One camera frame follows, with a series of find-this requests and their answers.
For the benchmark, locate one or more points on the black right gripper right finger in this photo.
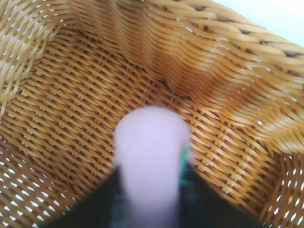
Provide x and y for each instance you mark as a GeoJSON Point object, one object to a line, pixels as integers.
{"type": "Point", "coordinates": [209, 206]}

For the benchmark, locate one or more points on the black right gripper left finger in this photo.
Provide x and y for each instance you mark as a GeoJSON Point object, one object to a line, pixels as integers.
{"type": "Point", "coordinates": [99, 206]}

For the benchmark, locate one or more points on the pale pink cylindrical object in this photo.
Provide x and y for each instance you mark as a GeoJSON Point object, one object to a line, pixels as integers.
{"type": "Point", "coordinates": [152, 161]}

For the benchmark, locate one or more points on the brown woven wicker basket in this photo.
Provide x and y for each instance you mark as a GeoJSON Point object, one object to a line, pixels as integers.
{"type": "Point", "coordinates": [95, 95]}

